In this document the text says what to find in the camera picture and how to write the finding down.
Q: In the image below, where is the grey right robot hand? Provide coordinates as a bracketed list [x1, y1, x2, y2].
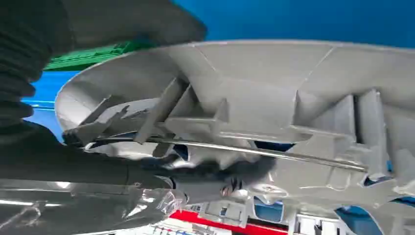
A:
[0, 0, 249, 235]

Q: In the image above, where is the green plastic crate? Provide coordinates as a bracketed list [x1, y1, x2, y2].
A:
[44, 40, 158, 71]

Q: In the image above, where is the red strip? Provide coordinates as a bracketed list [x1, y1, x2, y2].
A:
[168, 210, 289, 235]

